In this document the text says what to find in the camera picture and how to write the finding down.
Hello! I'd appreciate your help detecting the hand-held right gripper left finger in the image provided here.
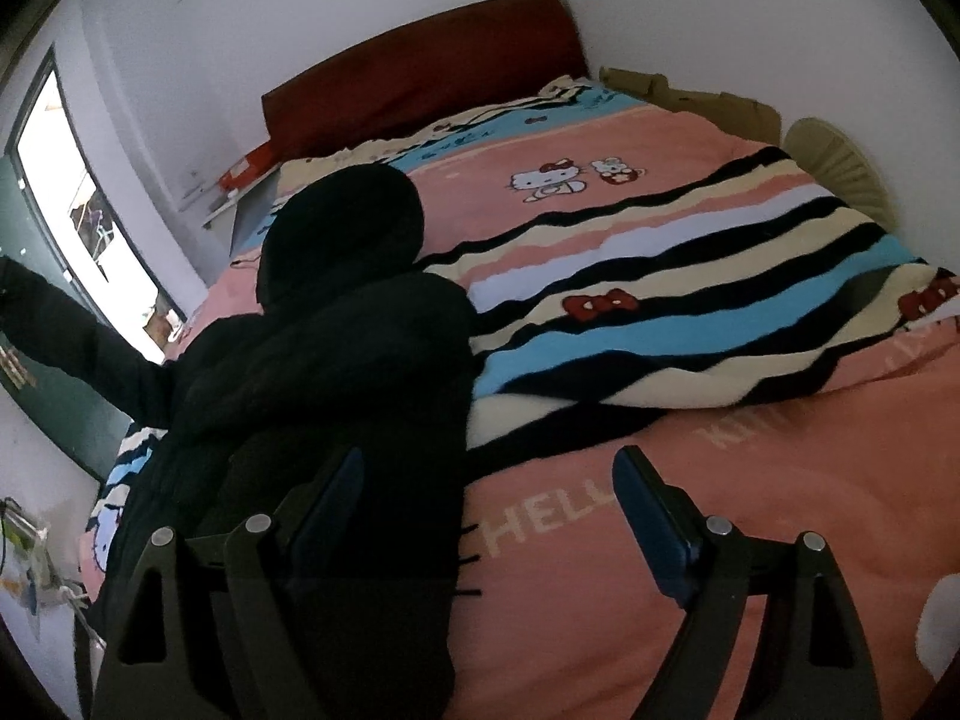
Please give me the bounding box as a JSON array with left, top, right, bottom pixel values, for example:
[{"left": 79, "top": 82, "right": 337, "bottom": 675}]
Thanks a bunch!
[{"left": 90, "top": 446, "right": 368, "bottom": 720}]

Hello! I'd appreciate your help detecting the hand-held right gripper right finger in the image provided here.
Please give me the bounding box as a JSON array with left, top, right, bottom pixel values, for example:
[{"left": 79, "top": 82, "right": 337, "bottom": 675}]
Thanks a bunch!
[{"left": 611, "top": 445, "right": 886, "bottom": 720}]

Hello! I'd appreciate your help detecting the black hooded jacket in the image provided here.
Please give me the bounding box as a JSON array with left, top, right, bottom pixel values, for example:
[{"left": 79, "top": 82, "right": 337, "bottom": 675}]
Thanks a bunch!
[{"left": 0, "top": 163, "right": 481, "bottom": 720}]

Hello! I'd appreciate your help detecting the striped cartoon printed blanket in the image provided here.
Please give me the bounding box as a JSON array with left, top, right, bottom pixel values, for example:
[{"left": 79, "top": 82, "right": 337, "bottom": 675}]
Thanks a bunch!
[{"left": 75, "top": 75, "right": 960, "bottom": 720}]

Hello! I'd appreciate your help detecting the green door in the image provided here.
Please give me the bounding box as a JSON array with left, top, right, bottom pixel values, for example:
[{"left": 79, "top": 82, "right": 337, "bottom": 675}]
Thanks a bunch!
[{"left": 0, "top": 154, "right": 162, "bottom": 481}]

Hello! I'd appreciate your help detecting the clear plastic bag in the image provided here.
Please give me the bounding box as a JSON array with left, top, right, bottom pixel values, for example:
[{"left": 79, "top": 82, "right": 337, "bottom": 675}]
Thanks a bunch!
[{"left": 0, "top": 495, "right": 98, "bottom": 616}]

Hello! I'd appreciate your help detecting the orange box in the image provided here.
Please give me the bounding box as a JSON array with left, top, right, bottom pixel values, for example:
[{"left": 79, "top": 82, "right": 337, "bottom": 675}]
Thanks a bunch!
[{"left": 217, "top": 141, "right": 282, "bottom": 192}]

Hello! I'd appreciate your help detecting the beige fan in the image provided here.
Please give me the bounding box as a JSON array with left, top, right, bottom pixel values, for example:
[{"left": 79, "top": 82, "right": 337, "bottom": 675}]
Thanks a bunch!
[{"left": 784, "top": 118, "right": 901, "bottom": 230}]

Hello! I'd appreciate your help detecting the dark red headboard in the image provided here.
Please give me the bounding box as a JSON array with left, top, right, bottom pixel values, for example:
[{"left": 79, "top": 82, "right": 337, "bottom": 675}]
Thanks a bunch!
[{"left": 261, "top": 0, "right": 587, "bottom": 162}]

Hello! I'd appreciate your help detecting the white wall shelf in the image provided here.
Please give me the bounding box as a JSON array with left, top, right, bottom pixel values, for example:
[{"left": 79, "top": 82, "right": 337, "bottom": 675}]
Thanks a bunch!
[{"left": 201, "top": 165, "right": 287, "bottom": 256}]

